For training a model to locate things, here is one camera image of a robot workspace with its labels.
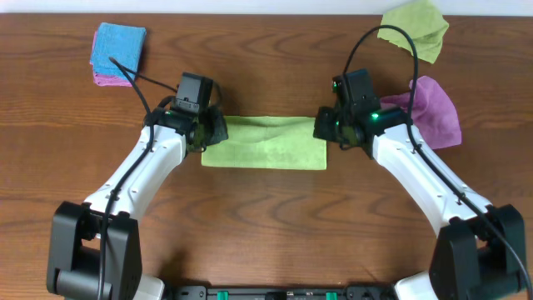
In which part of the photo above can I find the light green cloth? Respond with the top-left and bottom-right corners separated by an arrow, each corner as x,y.
202,116 -> 327,171

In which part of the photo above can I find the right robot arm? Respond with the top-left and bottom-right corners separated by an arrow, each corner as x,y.
313,69 -> 531,299

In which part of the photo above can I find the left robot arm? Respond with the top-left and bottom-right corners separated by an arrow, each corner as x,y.
46,72 -> 228,299

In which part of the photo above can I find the crumpled purple cloth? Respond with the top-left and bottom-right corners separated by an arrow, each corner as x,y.
379,75 -> 462,150

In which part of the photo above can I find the folded blue cloth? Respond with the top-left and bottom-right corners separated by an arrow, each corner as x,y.
90,22 -> 147,83

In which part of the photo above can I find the folded pink cloth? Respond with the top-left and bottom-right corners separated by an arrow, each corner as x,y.
89,29 -> 135,88

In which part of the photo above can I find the crumpled olive green cloth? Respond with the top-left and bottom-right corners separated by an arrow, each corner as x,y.
381,0 -> 449,64

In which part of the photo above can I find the black mounting rail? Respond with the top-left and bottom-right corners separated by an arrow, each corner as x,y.
162,285 -> 397,300

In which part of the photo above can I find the right black cable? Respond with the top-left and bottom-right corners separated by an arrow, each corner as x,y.
341,24 -> 533,293

